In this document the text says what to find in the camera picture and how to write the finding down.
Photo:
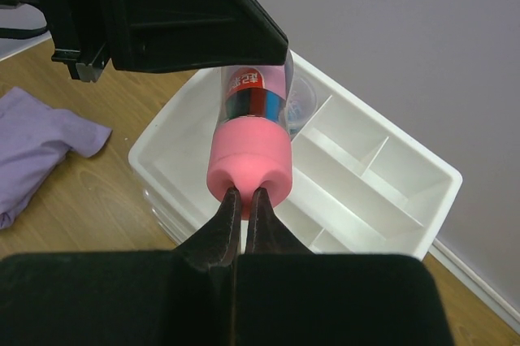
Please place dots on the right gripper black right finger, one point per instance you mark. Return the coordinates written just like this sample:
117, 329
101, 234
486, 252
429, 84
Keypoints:
287, 295

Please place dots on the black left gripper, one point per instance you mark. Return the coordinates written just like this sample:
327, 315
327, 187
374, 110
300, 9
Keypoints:
77, 30

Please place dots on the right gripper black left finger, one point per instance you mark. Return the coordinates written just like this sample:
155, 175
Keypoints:
158, 297

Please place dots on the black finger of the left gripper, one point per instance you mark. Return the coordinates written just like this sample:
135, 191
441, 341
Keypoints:
163, 36

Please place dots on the white plastic drawer organizer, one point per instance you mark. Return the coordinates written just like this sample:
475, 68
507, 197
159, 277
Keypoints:
360, 183

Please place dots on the pink cap pencil tube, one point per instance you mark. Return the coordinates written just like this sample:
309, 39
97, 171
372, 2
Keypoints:
251, 147

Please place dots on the clear jar of paperclips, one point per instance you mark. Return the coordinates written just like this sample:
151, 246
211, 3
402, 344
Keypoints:
302, 104

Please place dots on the purple cloth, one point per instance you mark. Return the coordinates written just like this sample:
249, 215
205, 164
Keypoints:
35, 138

